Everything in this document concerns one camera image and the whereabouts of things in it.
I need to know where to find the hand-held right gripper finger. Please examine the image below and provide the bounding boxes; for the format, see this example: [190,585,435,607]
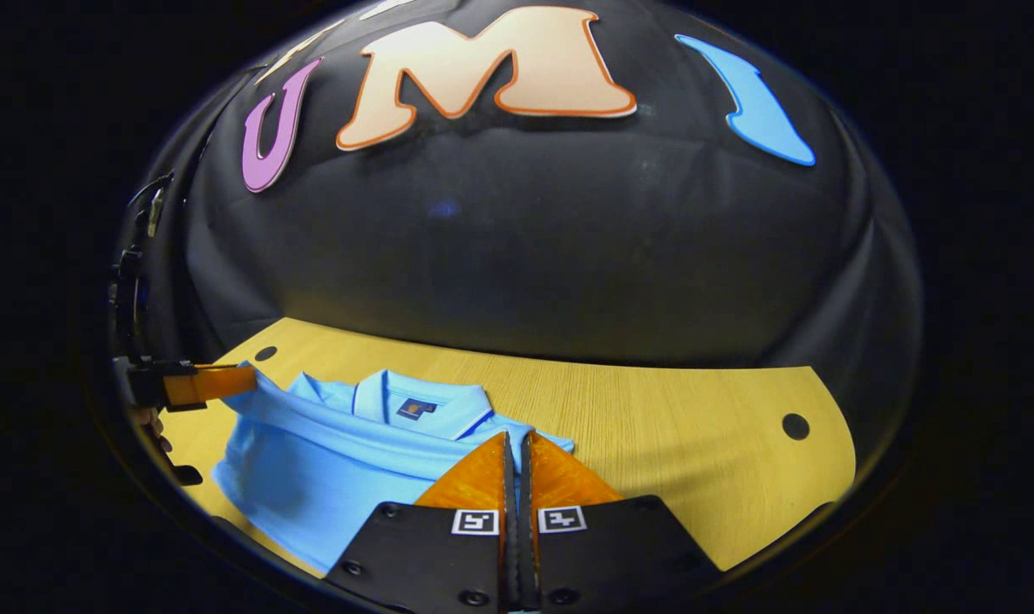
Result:
[518,430,724,614]
[323,430,514,614]

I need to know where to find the light blue polo T-shirt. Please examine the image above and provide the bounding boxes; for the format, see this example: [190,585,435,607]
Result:
[212,362,575,577]

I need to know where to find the black backdrop cloth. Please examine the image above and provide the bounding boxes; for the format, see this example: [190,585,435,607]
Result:
[112,0,924,444]

